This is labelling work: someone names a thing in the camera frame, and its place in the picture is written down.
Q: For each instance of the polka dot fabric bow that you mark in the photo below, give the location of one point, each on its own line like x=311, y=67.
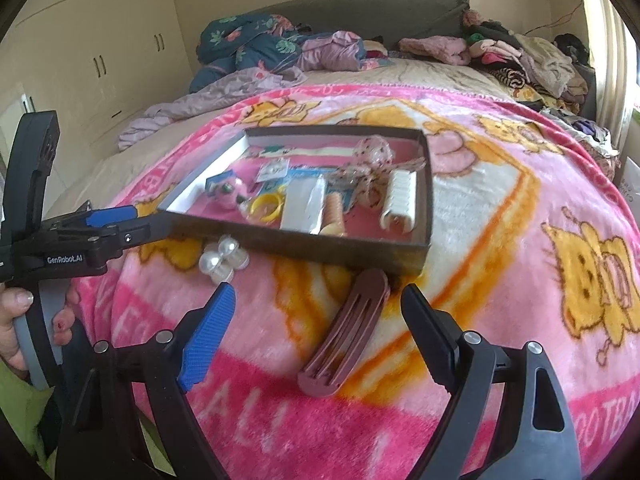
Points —
x=368, y=171

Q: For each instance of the pink crumpled garment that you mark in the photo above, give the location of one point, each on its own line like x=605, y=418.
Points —
x=341, y=51

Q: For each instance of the clear plastic packet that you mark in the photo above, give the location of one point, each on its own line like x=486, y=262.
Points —
x=303, y=205

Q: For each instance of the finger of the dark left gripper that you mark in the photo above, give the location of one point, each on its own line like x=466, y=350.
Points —
x=111, y=241

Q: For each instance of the cream curtain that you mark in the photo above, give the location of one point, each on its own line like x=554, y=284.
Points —
x=613, y=54

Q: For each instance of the earrings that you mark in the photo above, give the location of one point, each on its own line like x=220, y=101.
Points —
x=274, y=169

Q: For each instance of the green sleeve forearm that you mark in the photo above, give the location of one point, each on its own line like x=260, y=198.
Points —
x=33, y=417

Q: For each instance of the cream wardrobe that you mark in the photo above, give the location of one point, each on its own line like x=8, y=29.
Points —
x=97, y=63

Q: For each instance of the navy floral quilt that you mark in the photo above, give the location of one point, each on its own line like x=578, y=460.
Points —
x=238, y=42

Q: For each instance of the mauve hair comb clip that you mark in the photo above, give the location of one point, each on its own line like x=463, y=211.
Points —
x=352, y=328

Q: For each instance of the dark grey headboard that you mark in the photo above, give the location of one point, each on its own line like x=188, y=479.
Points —
x=390, y=20

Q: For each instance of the pearl bead cluster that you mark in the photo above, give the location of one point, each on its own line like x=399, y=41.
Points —
x=219, y=260

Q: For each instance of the pink cartoon fleece blanket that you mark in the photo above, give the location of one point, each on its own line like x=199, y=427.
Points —
x=530, y=241

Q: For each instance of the left hand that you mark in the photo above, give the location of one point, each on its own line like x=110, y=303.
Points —
x=15, y=302

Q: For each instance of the yellow rings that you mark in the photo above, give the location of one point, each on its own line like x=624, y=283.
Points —
x=265, y=204

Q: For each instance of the pile of clothes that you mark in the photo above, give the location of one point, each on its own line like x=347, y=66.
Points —
x=558, y=69

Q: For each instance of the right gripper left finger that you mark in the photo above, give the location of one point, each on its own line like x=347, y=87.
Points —
x=205, y=336

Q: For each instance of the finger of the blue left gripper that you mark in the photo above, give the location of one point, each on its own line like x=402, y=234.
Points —
x=99, y=218

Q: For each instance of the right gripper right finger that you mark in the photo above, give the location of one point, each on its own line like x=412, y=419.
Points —
x=436, y=335

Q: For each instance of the blue square hair clip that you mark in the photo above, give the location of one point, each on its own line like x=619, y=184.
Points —
x=220, y=185

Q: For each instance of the shallow cardboard box tray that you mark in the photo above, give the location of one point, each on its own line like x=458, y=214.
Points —
x=252, y=213

